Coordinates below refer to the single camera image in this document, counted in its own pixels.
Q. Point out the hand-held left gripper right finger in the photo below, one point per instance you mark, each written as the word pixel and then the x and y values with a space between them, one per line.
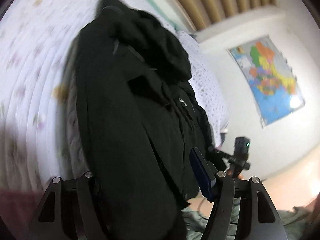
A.
pixel 200 177

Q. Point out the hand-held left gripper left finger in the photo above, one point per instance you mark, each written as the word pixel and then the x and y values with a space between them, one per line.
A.
pixel 85 187

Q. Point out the colourful wall map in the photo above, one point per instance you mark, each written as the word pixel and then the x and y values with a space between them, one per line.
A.
pixel 270 80

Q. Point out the grey-green cloth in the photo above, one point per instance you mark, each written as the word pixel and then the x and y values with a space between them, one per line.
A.
pixel 292 222

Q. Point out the bed with floral sheet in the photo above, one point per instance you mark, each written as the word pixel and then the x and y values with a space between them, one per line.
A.
pixel 30 80

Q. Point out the black hooded jacket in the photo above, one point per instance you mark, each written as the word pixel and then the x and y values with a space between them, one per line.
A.
pixel 125 130

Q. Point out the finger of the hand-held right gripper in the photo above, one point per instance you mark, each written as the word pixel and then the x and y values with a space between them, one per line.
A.
pixel 221 153

